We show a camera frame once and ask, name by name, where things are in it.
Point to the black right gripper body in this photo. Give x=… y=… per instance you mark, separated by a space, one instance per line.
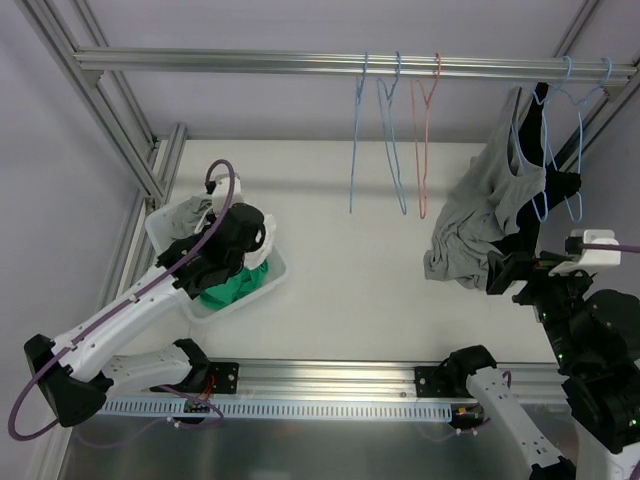
x=513 y=273

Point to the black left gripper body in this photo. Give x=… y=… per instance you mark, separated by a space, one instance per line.
x=201 y=270

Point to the white tank top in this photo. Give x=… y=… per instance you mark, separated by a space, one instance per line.
x=252 y=260

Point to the grey tank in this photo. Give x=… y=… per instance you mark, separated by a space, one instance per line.
x=481 y=209
x=184 y=219

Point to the green tank top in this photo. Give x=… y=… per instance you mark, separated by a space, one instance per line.
x=235 y=288

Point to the pink wire hanger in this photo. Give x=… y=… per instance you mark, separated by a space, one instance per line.
x=421 y=101

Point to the blue wire hanger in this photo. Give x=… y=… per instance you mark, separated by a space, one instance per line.
x=359 y=89
x=385 y=95

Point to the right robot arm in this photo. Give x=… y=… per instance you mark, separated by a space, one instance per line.
x=601 y=378

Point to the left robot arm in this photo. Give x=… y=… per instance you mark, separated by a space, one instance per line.
x=78 y=371

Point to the black tank top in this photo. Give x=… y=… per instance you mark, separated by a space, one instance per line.
x=525 y=240

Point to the blue hanger with black top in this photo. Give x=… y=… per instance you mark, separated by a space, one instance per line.
x=550 y=100

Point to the blue hanger far right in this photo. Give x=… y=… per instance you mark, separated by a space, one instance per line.
x=576 y=216

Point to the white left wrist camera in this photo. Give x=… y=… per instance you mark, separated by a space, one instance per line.
x=221 y=185

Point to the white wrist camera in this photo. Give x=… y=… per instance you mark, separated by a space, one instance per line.
x=583 y=249
x=221 y=185

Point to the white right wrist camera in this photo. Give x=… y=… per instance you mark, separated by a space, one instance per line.
x=583 y=249

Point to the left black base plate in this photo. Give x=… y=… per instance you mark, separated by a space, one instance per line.
x=221 y=378

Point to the white slotted cable duct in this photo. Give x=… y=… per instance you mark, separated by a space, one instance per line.
x=234 y=408

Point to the aluminium frame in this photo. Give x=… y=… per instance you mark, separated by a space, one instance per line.
x=321 y=380

